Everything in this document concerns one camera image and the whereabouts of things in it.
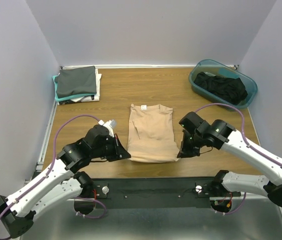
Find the folded grey t shirt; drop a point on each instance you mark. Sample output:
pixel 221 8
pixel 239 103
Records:
pixel 77 81

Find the teal plastic basket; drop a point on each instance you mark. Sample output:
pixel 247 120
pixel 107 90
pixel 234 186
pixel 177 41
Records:
pixel 215 68

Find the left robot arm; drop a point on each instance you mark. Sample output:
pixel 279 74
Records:
pixel 63 179

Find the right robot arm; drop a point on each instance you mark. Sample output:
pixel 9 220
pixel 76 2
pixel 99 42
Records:
pixel 268 184

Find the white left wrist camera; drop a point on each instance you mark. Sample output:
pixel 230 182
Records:
pixel 110 125

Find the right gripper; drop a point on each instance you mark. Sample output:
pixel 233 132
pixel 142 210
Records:
pixel 188 146

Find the black t shirt in basket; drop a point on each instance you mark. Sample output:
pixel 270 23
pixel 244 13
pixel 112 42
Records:
pixel 229 89

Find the beige t shirt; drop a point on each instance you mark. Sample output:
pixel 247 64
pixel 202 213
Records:
pixel 151 135

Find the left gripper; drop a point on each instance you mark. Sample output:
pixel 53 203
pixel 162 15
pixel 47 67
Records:
pixel 116 147

